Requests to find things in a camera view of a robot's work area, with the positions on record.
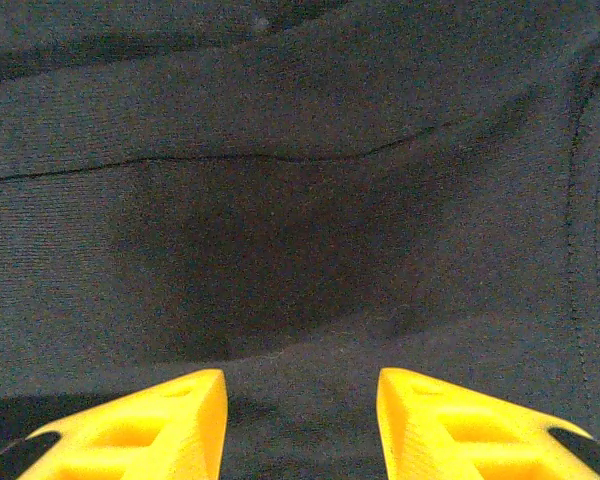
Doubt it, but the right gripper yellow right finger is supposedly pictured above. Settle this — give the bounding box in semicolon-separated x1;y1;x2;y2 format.
377;368;600;480

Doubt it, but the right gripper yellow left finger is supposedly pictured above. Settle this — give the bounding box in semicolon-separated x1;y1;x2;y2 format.
0;368;230;480

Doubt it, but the black t-shirt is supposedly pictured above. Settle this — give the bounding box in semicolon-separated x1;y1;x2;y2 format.
0;0;600;480

